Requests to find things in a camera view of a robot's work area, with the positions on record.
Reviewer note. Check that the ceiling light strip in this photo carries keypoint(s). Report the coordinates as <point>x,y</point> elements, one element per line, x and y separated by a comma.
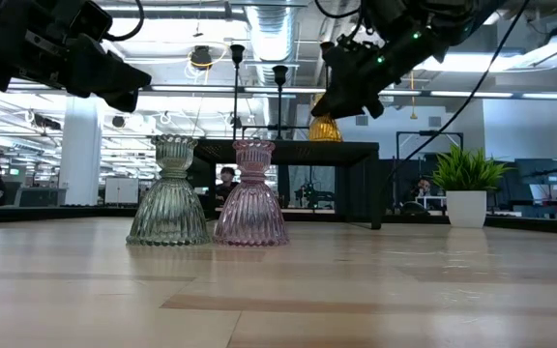
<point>186,89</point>
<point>501,60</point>
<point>477,94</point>

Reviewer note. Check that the grey background monitor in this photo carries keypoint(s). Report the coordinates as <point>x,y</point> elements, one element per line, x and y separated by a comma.
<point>537,171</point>

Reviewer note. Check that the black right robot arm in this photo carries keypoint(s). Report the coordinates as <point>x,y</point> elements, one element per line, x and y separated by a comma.
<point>477,12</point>

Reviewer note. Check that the green plant in white pot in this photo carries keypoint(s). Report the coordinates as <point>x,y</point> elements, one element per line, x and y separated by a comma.
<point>467,208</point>

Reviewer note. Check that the black overhead camera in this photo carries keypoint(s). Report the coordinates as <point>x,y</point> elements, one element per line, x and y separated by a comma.
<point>201,57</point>

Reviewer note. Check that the black aluminium table frame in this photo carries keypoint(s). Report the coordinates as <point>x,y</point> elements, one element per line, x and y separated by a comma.
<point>66,212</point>

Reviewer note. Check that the short black candlestick holder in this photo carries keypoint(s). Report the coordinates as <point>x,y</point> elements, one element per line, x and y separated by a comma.
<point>280,96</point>

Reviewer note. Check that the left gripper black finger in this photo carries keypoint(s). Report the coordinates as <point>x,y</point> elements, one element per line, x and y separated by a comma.
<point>107,60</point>
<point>109,82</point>

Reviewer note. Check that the white cabinet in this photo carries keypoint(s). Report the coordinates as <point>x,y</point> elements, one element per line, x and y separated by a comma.
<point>121,191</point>

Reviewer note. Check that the black rectangular background frame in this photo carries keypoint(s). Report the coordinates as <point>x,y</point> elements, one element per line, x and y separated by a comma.
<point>428,133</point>

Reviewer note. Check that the pink ribbed glass candle holder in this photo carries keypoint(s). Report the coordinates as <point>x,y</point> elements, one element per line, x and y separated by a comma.
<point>252,208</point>

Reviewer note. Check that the silver ventilation duct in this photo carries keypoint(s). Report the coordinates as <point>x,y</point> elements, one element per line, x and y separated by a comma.
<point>273,34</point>

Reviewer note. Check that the white round pillar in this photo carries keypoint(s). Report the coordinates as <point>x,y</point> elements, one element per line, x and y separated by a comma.
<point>80,154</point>

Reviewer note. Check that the green ribbed glass candle holder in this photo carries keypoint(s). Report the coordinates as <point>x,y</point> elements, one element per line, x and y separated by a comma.
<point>169,208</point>

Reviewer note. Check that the amber ribbed glass candle holder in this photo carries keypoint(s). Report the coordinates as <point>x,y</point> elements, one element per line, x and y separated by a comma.
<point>324,130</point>

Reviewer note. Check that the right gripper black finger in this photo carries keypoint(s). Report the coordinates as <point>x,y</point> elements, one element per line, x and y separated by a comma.
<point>339,105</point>
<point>339,83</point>

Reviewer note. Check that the tall black candlestick holder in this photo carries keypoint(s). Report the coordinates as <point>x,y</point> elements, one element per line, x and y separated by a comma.
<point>236,96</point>

